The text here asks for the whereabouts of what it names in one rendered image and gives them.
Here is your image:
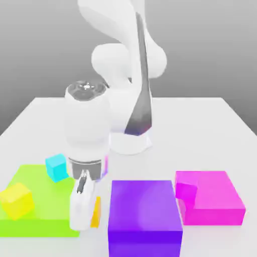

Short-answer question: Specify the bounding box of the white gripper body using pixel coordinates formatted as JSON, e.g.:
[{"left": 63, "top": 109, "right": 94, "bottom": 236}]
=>
[{"left": 69, "top": 176, "right": 95, "bottom": 231}]

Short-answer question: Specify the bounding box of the small orange cube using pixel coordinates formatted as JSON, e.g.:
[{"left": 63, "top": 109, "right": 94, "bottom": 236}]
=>
[{"left": 90, "top": 196, "right": 101, "bottom": 229}]

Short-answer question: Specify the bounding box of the small cyan cube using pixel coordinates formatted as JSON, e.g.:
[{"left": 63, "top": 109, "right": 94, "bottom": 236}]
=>
[{"left": 45, "top": 153, "right": 69, "bottom": 183}]

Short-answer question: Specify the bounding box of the small yellow cube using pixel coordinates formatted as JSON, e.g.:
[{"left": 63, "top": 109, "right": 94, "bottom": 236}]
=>
[{"left": 0, "top": 182, "right": 35, "bottom": 221}]

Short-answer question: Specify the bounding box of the small magenta cube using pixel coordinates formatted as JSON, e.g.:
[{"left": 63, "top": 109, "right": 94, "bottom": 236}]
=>
[{"left": 175, "top": 181, "right": 198, "bottom": 206}]

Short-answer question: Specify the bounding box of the large green box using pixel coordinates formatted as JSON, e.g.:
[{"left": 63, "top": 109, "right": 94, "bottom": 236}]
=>
[{"left": 0, "top": 164, "right": 81, "bottom": 238}]

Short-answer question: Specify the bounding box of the large purple box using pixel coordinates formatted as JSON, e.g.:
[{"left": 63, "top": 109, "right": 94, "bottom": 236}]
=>
[{"left": 107, "top": 180, "right": 183, "bottom": 257}]

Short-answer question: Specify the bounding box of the large magenta box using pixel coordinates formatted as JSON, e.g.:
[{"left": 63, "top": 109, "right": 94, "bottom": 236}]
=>
[{"left": 175, "top": 170, "right": 246, "bottom": 226}]

